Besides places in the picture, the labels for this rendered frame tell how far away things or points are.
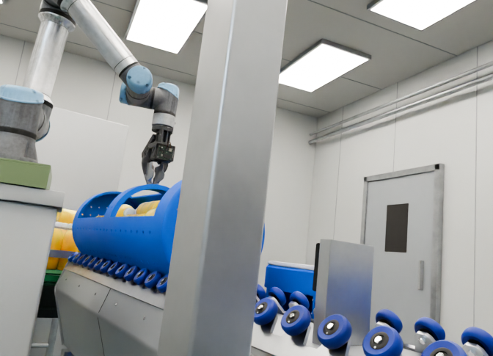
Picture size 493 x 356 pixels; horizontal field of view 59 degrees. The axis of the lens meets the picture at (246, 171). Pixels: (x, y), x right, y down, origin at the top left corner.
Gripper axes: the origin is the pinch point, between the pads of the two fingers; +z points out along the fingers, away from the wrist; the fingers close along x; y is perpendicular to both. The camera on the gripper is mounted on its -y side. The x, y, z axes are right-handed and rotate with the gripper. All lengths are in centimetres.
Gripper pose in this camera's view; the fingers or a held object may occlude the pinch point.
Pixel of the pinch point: (151, 186)
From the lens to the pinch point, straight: 149.7
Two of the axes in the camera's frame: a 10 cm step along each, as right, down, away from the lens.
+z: -1.1, 9.8, -1.9
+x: 8.2, 2.0, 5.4
